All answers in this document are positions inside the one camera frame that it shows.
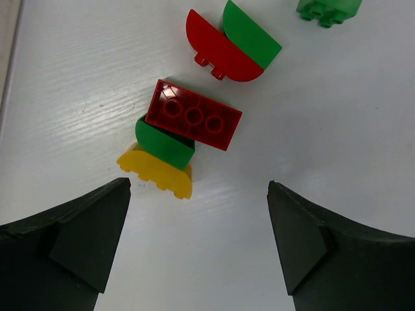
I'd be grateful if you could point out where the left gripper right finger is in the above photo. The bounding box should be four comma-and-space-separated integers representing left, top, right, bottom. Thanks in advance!
267, 181, 414, 310

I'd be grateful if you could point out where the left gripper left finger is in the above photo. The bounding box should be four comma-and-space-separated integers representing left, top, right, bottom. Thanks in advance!
1, 178, 131, 310

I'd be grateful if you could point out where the small yellow lego brick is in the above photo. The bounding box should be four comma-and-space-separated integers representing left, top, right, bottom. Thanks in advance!
117, 143, 193, 200

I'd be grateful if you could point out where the red rectangular lego brick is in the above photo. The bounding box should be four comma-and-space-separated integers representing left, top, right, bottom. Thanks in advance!
145, 80, 243, 151

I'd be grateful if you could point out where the red half-round lego brick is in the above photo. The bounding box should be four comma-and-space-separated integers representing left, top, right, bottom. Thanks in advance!
185, 9, 264, 82

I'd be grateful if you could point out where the green half-round lego brick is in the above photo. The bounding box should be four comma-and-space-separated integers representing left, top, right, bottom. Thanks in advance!
222, 1, 282, 69

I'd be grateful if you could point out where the small green lego brick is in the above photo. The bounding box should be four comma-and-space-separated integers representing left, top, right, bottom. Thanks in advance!
296, 0, 362, 29

